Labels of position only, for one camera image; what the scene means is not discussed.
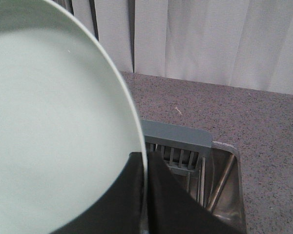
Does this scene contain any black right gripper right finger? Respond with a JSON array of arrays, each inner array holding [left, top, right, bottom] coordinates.
[[147, 152, 240, 234]]

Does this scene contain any stainless steel sink basin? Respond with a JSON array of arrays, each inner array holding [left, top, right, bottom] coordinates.
[[204, 141, 247, 234]]

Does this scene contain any white pleated curtain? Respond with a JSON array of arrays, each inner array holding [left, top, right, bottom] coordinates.
[[59, 0, 293, 95]]

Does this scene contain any grey sink drying rack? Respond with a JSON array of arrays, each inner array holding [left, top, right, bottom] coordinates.
[[141, 120, 212, 207]]

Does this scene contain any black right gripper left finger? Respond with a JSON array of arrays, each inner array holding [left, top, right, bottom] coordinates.
[[55, 152, 144, 234]]

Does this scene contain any light green round plate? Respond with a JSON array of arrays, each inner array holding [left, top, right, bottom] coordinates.
[[0, 0, 145, 234]]

